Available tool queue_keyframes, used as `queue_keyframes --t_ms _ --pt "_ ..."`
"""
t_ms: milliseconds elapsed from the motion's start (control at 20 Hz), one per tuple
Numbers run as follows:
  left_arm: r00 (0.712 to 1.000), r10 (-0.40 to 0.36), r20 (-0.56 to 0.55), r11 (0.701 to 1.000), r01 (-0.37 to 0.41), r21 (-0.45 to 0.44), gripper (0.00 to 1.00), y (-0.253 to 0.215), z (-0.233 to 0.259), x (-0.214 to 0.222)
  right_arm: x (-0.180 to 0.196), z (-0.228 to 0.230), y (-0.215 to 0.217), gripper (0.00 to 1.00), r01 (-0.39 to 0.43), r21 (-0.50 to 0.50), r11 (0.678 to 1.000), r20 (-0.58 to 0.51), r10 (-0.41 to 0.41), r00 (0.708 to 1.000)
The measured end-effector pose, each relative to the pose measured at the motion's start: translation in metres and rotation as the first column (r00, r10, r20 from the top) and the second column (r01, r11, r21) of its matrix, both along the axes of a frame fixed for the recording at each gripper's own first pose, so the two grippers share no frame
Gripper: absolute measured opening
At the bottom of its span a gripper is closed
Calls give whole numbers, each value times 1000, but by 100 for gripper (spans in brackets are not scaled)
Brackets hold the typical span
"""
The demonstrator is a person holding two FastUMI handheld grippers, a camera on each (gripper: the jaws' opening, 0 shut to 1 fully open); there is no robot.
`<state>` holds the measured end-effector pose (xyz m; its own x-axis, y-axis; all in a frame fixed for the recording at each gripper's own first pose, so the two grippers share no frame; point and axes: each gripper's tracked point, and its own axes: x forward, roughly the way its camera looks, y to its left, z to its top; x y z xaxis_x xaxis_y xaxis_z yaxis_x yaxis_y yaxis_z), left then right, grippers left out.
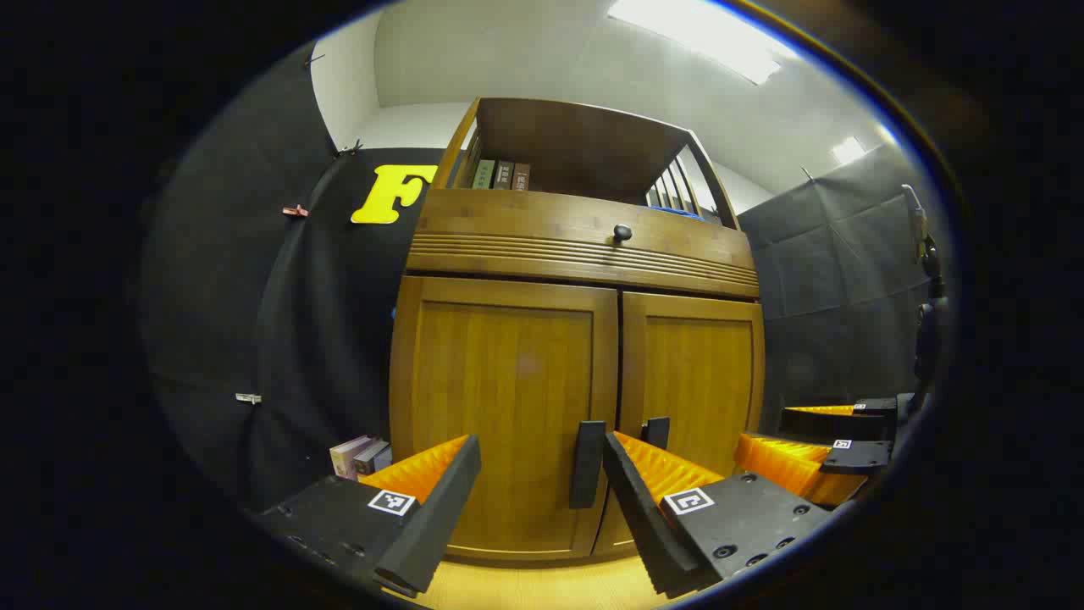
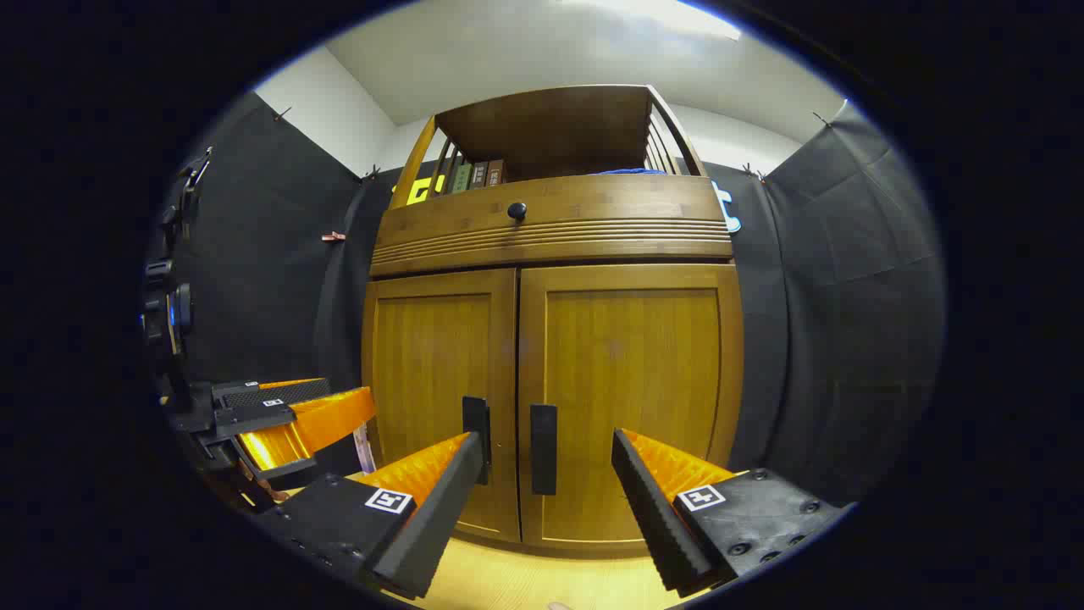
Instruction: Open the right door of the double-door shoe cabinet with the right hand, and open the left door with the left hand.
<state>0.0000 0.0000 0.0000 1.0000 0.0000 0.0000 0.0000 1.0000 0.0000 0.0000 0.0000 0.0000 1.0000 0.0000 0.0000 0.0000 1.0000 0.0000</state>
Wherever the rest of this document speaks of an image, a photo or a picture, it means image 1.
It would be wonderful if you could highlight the wooden drawer with black knob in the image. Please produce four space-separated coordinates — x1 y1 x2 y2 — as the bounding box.
406 186 761 300

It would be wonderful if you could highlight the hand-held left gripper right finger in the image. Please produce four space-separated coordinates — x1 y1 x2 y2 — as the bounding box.
601 430 837 600

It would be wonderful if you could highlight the wooden double-door shoe cabinet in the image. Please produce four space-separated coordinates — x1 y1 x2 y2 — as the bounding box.
388 96 767 564

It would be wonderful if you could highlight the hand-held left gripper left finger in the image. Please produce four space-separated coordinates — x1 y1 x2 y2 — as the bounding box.
252 434 483 599

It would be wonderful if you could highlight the large ceiling light panel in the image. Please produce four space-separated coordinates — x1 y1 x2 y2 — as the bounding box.
606 0 801 86

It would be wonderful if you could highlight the wooden shoe cabinet door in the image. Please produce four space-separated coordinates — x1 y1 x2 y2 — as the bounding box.
593 291 767 558
391 275 621 562

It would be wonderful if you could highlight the black backdrop cloth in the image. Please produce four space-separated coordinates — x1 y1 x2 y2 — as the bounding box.
142 41 445 513
735 142 943 433

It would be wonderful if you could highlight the pale pink book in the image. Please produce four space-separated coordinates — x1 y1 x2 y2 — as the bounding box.
329 435 373 481

